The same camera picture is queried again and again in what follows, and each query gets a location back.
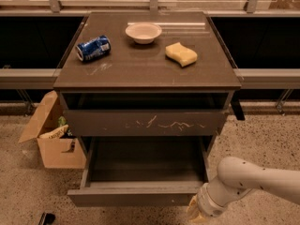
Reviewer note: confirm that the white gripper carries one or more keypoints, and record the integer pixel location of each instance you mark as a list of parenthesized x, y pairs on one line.
[(204, 202)]

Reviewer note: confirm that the grey drawer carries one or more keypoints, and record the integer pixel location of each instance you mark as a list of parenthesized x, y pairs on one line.
[(141, 171), (144, 123)]

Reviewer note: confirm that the grey drawer cabinet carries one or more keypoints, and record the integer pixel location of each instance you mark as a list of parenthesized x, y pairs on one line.
[(141, 76)]

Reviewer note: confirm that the black object on floor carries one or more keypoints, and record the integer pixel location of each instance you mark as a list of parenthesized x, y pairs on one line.
[(47, 219)]

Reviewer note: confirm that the open cardboard box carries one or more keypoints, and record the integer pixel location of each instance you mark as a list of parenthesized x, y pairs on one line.
[(63, 153)]

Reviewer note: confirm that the snack bag in box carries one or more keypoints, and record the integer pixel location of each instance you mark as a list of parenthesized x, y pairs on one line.
[(55, 134)]

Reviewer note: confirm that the yellow sponge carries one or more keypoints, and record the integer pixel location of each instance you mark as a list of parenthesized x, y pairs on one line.
[(181, 54)]

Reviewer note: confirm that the white bowl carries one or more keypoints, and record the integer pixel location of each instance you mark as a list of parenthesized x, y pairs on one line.
[(143, 32)]

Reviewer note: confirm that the crushed blue soda can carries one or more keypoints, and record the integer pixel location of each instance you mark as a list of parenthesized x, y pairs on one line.
[(93, 49)]

